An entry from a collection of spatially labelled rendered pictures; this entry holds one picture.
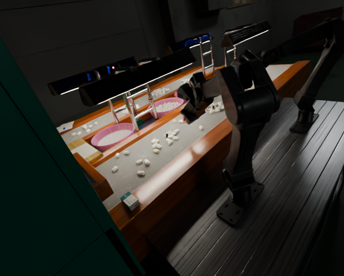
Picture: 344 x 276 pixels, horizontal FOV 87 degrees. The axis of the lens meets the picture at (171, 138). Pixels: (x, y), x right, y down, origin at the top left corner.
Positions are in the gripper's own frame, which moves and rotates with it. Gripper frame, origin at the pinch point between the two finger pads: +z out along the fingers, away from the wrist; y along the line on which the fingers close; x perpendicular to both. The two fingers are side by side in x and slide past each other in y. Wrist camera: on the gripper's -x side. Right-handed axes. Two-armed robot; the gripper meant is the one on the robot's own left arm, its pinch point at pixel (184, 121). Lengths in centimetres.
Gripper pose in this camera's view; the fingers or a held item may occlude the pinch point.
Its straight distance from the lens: 84.2
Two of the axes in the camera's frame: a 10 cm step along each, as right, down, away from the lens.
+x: 6.0, 8.0, -0.9
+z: -3.7, 3.7, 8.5
